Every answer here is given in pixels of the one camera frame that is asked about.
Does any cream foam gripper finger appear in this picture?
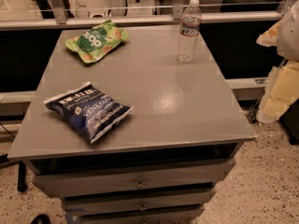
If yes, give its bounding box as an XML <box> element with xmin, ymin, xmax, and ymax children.
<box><xmin>256</xmin><ymin>61</ymin><xmax>299</xmax><ymax>123</ymax></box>

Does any blue chip bag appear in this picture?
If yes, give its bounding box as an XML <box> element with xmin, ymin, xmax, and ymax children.
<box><xmin>44</xmin><ymin>82</ymin><xmax>132</xmax><ymax>144</ymax></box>

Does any green rice chip bag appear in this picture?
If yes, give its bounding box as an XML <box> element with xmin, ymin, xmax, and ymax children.
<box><xmin>64</xmin><ymin>20</ymin><xmax>129</xmax><ymax>63</ymax></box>

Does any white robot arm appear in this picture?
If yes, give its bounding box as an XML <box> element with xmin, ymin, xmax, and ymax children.
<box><xmin>256</xmin><ymin>1</ymin><xmax>299</xmax><ymax>123</ymax></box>

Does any clear plastic water bottle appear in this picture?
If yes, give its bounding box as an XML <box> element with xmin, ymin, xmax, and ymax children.
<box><xmin>178</xmin><ymin>0</ymin><xmax>202</xmax><ymax>63</ymax></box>

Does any grey drawer cabinet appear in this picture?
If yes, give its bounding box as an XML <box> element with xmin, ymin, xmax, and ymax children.
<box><xmin>7</xmin><ymin>24</ymin><xmax>257</xmax><ymax>224</ymax></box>

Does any bottom grey drawer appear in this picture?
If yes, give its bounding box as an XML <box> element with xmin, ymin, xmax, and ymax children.
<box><xmin>66</xmin><ymin>204</ymin><xmax>205</xmax><ymax>224</ymax></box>

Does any grey drawer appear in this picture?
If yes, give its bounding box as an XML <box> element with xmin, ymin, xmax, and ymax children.
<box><xmin>63</xmin><ymin>189</ymin><xmax>216</xmax><ymax>216</ymax></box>
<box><xmin>33</xmin><ymin>158</ymin><xmax>235</xmax><ymax>198</ymax></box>
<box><xmin>66</xmin><ymin>204</ymin><xmax>205</xmax><ymax>224</ymax></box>

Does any middle grey drawer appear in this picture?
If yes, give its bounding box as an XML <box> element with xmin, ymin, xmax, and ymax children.
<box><xmin>63</xmin><ymin>189</ymin><xmax>216</xmax><ymax>216</ymax></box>

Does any metal guard railing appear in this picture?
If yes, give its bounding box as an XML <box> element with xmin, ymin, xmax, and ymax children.
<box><xmin>0</xmin><ymin>0</ymin><xmax>297</xmax><ymax>31</ymax></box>

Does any top grey drawer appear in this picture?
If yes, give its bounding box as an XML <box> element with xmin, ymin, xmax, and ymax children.
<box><xmin>33</xmin><ymin>158</ymin><xmax>235</xmax><ymax>198</ymax></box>

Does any black round floor object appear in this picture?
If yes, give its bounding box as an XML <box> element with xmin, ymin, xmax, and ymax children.
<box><xmin>30</xmin><ymin>214</ymin><xmax>50</xmax><ymax>224</ymax></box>

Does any black stand leg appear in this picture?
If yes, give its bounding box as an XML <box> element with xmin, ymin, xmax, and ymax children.
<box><xmin>17</xmin><ymin>161</ymin><xmax>27</xmax><ymax>192</ymax></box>

